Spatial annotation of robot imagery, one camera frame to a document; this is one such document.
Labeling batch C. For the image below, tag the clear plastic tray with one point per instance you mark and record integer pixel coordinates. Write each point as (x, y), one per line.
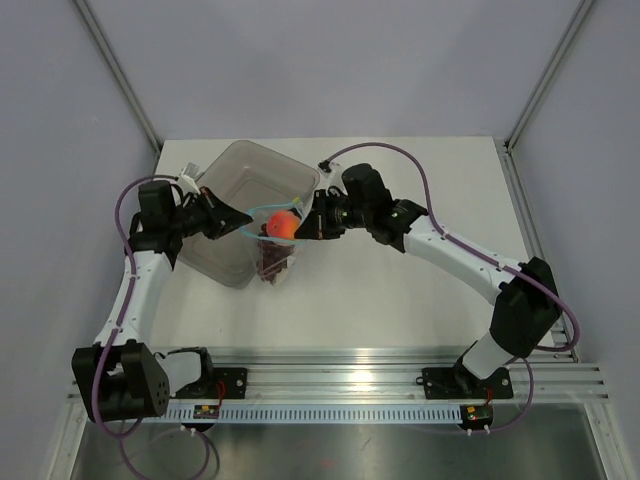
(245, 175)

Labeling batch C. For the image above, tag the white slotted cable duct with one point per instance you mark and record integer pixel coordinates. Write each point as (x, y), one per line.
(312, 414)

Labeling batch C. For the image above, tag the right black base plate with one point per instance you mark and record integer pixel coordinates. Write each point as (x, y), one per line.
(446, 383)

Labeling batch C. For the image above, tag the aluminium frame post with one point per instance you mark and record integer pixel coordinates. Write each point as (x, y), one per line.
(89, 19)
(560, 53)

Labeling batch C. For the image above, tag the left aluminium frame post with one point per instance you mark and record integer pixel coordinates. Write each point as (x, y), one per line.
(89, 19)

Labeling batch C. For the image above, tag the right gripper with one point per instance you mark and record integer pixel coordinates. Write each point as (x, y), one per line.
(318, 225)

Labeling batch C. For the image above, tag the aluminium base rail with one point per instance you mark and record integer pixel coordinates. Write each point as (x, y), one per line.
(387, 375)

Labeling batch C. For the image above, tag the right aluminium frame post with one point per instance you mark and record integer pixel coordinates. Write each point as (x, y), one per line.
(560, 53)

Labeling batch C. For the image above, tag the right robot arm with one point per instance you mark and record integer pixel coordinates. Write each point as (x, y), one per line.
(523, 295)

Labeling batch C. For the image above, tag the grey toy fish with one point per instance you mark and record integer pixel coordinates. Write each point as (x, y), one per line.
(278, 272)

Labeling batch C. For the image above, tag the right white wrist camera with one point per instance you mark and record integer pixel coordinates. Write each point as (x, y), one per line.
(330, 174)

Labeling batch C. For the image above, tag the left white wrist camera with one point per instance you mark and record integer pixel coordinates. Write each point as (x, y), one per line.
(187, 178)

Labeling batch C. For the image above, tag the right side aluminium rail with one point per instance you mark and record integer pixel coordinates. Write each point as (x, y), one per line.
(537, 250)

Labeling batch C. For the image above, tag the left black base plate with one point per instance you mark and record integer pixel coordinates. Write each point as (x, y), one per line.
(230, 382)

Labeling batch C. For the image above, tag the clear zip top bag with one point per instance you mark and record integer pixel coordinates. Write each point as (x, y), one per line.
(272, 240)

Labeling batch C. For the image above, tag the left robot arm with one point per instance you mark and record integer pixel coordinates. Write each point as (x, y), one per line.
(118, 376)

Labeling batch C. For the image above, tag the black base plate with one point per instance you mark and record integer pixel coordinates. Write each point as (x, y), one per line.
(230, 382)
(446, 383)

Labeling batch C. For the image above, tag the red grape bunch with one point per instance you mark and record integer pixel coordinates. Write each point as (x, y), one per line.
(271, 253)

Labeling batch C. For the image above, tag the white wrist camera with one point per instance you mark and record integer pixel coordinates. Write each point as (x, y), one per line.
(330, 174)
(187, 178)

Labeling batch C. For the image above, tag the orange peach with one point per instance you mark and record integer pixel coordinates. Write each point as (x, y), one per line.
(282, 224)

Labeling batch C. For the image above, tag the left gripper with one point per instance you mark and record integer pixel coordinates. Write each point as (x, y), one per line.
(223, 219)

